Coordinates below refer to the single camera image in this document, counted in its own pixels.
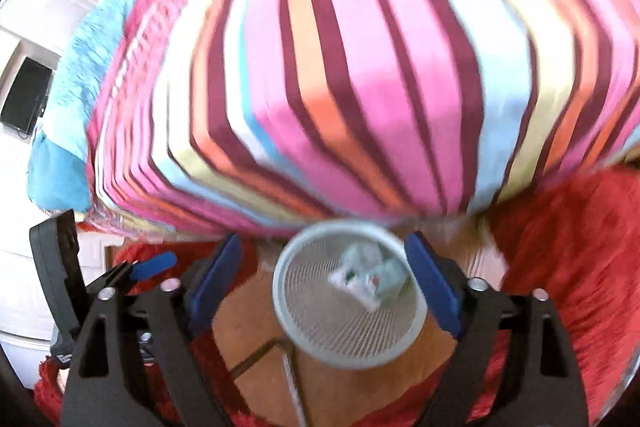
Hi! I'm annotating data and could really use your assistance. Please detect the turquoise fluffy blanket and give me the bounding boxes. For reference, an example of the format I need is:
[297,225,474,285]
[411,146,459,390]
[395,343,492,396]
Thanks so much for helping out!
[27,0,136,212]

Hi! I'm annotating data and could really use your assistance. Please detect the black flat device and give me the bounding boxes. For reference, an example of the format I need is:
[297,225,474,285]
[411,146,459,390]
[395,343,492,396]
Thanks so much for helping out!
[1,57,53,135]

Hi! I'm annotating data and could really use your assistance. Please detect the colourful striped bed cover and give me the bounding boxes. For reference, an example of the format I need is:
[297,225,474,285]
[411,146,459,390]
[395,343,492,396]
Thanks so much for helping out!
[87,0,639,239]

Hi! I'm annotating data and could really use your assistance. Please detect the white cabinet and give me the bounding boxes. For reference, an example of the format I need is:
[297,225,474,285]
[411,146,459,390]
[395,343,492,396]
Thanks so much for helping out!
[0,0,126,388]

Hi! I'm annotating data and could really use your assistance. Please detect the silver mesh waste basket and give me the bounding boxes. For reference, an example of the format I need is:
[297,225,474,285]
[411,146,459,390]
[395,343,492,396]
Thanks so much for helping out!
[272,220,427,369]

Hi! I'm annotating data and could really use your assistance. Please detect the red shaggy rug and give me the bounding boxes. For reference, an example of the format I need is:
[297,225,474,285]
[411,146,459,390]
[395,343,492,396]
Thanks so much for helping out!
[35,167,639,426]

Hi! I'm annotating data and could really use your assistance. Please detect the crumpled white paper trash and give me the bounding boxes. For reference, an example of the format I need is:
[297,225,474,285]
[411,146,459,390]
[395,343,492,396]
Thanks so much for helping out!
[328,243,409,313]

